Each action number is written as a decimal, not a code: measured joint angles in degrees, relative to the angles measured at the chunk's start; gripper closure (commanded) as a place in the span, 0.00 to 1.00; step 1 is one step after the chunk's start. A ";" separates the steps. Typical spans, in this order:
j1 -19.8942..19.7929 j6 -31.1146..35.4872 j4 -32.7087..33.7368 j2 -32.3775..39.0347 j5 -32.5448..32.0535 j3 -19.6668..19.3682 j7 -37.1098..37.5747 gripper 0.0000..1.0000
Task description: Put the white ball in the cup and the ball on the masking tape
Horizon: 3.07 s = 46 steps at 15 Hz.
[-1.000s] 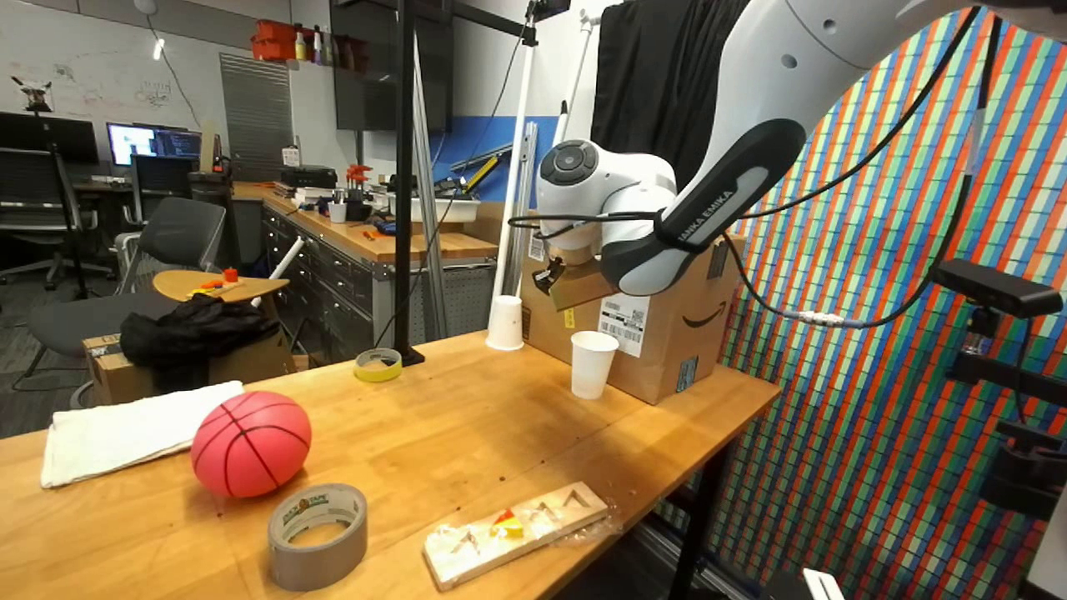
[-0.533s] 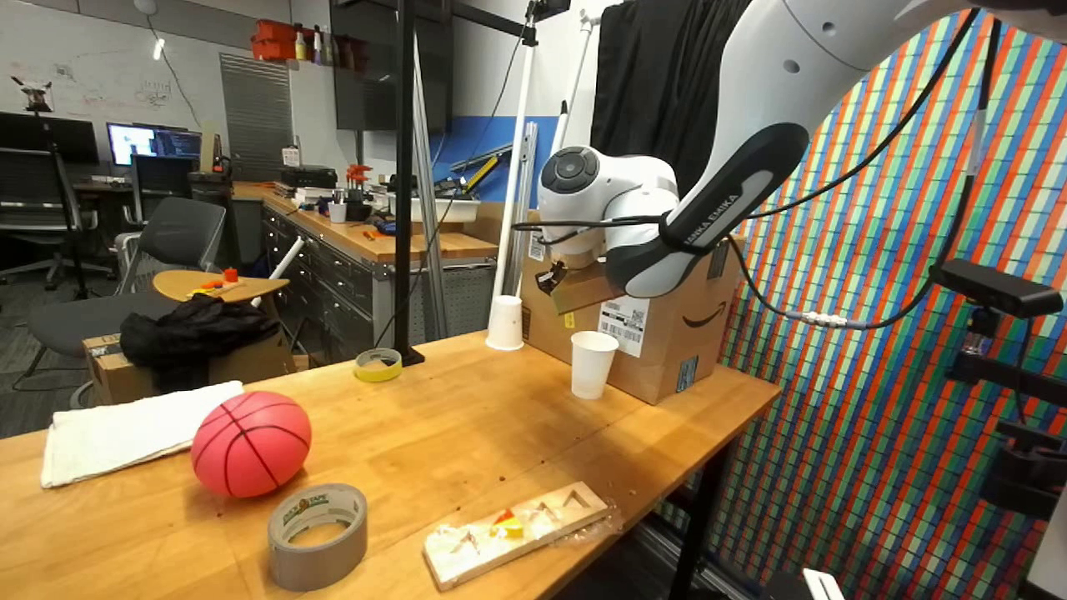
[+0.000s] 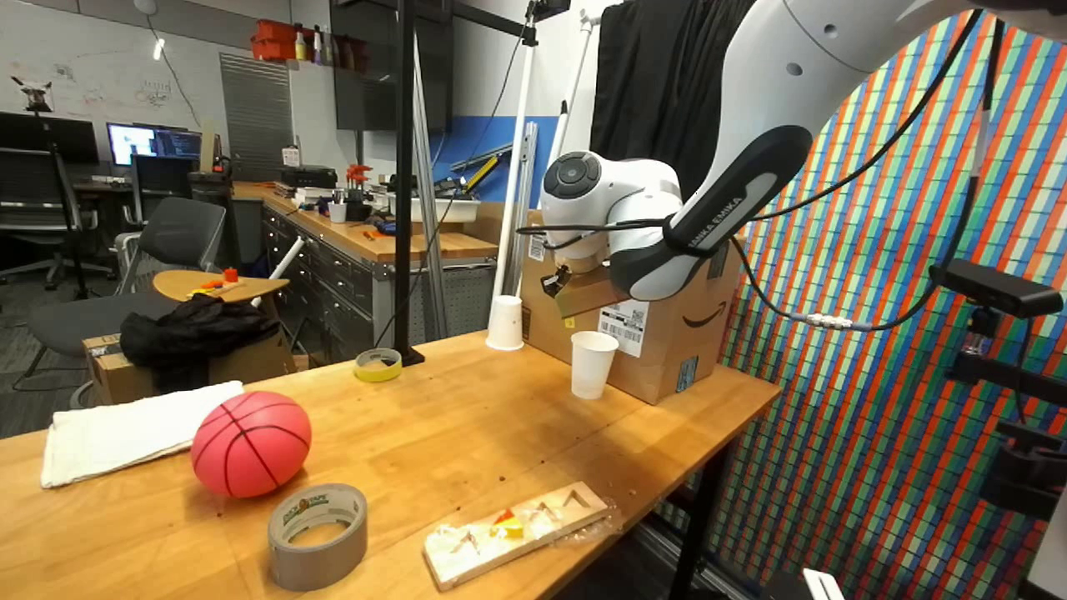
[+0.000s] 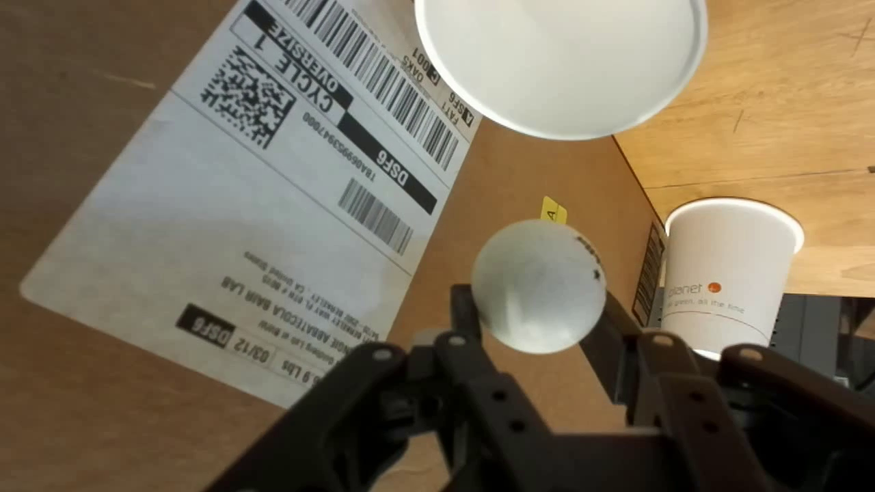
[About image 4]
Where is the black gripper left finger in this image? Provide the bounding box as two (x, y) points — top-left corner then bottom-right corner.
(207, 281), (569, 492)

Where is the white ping pong ball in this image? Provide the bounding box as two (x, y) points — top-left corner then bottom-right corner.
(467, 215), (610, 357)

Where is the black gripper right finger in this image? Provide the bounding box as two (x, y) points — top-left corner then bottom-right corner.
(583, 293), (875, 492)

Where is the large cardboard shipping box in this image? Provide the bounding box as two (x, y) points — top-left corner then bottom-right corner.
(0, 0), (666, 492)

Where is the white printed paper cup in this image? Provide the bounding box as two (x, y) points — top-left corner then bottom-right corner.
(657, 197), (807, 363)

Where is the plain white paper cup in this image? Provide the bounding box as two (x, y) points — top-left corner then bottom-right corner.
(413, 0), (710, 141)

